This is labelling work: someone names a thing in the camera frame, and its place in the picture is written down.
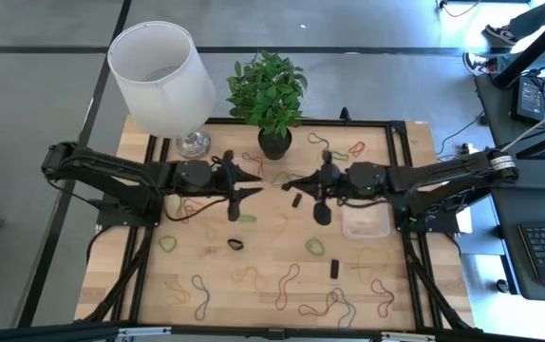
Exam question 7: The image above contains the person's shoe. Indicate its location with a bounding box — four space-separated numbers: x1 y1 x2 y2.
461 50 498 78
482 23 520 48

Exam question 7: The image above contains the long grey-green rubber band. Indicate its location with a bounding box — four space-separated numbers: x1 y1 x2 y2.
307 132 331 152

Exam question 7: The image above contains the green potted plant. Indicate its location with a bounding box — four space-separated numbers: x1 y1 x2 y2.
225 48 310 162

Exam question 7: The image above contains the black diagonal pole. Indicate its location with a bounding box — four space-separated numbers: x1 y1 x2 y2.
490 0 545 90

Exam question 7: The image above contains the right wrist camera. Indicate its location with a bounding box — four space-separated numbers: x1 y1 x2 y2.
312 199 333 227

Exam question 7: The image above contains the person's leg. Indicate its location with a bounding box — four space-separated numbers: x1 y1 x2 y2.
509 0 545 40
494 32 545 75

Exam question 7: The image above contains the clear plastic bin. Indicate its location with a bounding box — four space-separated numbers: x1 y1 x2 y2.
340 201 392 240

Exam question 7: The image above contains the white cord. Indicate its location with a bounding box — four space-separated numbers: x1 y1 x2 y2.
498 98 545 154

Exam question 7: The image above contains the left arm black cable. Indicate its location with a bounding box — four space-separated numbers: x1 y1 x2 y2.
163 195 230 223

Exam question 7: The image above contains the black camera gantry bar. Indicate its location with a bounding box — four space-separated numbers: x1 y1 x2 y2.
0 320 545 342

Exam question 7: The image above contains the large yellow rubber band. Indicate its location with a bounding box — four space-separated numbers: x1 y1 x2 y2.
355 247 392 286

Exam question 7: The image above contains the white shade table lamp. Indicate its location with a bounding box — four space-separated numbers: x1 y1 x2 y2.
106 20 217 160

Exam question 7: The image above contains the long red rubber band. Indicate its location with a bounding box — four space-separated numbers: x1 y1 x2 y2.
274 262 301 312
297 290 340 318

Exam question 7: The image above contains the olive green rubber band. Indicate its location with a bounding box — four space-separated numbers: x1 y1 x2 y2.
267 169 297 187

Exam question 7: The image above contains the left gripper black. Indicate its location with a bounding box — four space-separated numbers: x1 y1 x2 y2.
209 149 265 203

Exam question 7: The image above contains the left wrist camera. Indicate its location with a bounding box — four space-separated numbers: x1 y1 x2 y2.
226 199 242 223

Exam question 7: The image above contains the long blue rubber band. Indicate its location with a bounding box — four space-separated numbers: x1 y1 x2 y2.
191 274 212 322

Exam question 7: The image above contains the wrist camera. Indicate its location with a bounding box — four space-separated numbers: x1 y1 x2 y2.
226 199 242 223
312 199 333 227

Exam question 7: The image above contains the white paper sheet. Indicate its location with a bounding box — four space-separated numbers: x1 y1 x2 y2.
454 207 474 235

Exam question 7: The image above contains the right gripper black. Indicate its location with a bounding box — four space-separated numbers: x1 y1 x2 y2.
280 149 349 201

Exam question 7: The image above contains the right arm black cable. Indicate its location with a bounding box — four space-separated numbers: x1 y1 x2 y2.
337 195 393 209

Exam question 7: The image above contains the dark grey desk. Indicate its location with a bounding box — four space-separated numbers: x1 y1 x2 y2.
473 72 545 303

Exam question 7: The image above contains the long grey-blue rubber band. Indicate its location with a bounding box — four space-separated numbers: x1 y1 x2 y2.
327 287 358 330

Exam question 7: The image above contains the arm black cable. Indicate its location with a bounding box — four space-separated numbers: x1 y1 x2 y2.
337 195 393 209
163 195 230 223

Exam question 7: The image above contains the black power adapter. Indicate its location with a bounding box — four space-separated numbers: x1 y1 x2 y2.
511 77 545 125

